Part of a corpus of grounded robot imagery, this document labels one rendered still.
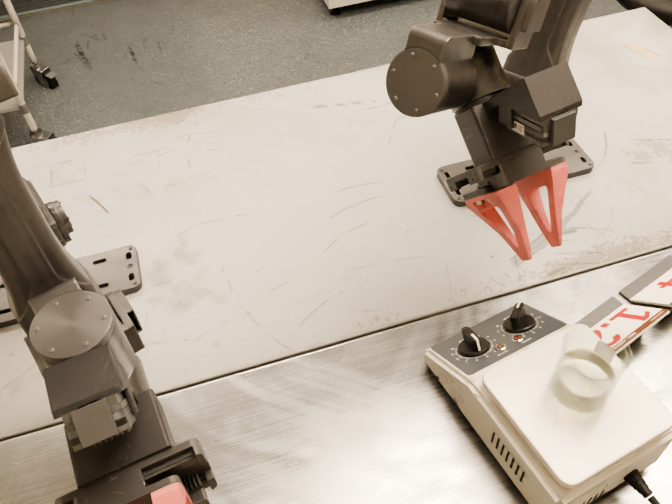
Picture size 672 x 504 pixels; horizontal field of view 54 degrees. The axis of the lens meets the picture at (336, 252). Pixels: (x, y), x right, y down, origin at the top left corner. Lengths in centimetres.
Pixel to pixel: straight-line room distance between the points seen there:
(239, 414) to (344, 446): 11
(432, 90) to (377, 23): 245
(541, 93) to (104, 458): 42
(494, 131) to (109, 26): 276
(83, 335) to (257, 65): 238
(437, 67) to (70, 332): 34
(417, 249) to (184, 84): 205
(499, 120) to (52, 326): 39
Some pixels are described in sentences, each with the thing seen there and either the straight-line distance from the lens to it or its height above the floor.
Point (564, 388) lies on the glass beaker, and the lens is 59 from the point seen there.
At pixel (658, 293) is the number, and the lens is 80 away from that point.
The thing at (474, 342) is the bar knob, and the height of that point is 97.
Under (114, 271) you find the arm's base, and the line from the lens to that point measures 84.
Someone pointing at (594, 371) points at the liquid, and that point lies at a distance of 60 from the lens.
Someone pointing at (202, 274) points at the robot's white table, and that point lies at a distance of 82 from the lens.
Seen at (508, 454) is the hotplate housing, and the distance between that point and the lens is 63.
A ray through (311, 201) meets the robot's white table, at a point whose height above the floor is 90.
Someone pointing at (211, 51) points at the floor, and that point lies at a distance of 293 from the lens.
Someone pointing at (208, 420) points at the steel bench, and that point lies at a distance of 71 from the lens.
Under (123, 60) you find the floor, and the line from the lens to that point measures 300.
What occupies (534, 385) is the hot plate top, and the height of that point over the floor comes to 99.
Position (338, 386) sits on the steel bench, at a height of 90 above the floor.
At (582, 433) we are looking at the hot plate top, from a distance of 61.
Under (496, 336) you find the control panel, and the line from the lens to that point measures 69.
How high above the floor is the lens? 151
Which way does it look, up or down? 49 degrees down
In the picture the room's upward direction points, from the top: 4 degrees counter-clockwise
